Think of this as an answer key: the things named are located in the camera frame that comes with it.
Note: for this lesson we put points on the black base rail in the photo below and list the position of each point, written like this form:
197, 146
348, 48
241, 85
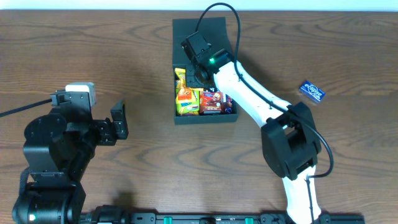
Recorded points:
116, 215

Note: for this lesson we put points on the small yellow snack packet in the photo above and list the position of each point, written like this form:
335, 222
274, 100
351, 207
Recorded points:
199, 91

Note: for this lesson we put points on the black container box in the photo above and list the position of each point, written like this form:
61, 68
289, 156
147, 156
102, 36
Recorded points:
214, 31

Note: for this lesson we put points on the red Hello Panda box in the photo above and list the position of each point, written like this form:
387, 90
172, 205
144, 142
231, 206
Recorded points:
211, 102

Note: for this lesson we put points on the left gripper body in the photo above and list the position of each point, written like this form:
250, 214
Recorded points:
106, 131

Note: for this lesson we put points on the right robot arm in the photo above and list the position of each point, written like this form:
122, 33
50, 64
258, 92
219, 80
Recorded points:
290, 141

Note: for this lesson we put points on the blue Eclipse mint box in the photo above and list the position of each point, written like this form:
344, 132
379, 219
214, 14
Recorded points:
312, 91

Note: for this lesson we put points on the blue Dairy Milk bar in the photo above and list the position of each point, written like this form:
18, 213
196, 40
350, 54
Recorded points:
227, 104

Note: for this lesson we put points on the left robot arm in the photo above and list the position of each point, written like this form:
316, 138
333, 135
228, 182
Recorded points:
58, 148

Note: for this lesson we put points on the green Pretz snack box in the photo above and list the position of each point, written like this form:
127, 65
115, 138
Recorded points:
186, 109

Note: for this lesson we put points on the yellow orange candy packet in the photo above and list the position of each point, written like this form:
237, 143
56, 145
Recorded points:
184, 93

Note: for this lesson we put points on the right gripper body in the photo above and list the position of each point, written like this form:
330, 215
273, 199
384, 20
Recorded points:
193, 76

